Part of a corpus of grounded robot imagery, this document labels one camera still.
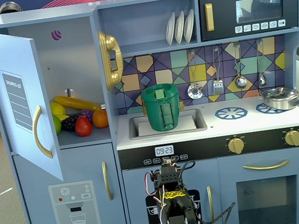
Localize blue oven door with window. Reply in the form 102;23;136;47
217;145;299;224

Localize blue door with shopping list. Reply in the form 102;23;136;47
0;22;65;191

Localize green plastic pot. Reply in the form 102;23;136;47
139;81;188;134

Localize grey toy sink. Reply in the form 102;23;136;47
126;106;208;142

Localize steel slotted skimmer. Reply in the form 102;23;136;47
181;50;204;101

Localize orange toy fruit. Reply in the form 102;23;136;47
91;108;110;130

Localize purple toy grapes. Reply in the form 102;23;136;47
79;108;96;125

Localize red toy strawberry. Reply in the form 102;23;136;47
73;114;94;138

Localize steel slotted spatula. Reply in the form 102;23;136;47
207;47;226;96

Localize yellow toy banana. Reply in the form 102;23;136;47
53;90;102;118

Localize blue toy kitchen body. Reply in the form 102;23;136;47
0;0;299;224

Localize gold toy telephone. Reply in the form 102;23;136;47
97;28;129;91

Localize dark toy blackberries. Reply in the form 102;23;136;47
59;114;81;133

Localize white toy plate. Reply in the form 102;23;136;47
180;8;199;44
171;10;189;45
162;11;180;47

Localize yellow toy lemon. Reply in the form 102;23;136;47
49;100;67;118

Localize gold stove knob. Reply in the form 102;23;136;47
283;128;299;148
226;136;247;157

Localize green toy apple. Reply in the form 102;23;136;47
52;113;63;135

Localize steel ladle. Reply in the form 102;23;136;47
228;42;248;91

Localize small steel spoon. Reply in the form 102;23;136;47
252;39;270;87

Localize black toy microwave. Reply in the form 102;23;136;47
196;0;299;43

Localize steel pot with lid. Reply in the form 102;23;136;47
257;84;299;115

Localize black dome object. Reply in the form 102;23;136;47
0;0;22;15

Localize slim gold fridge door handle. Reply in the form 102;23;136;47
101;159;115;202

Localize red and white wire bundle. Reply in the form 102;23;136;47
143;169;171;224

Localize gold dishwasher door handle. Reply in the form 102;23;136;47
205;185;217;223

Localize gold microwave handle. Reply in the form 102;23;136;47
203;2;217;32

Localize curved gold cabinet door handle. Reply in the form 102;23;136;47
30;104;54;161

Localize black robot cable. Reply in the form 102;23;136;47
199;202;240;224

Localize gold oven door handle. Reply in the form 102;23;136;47
242;158;291;174

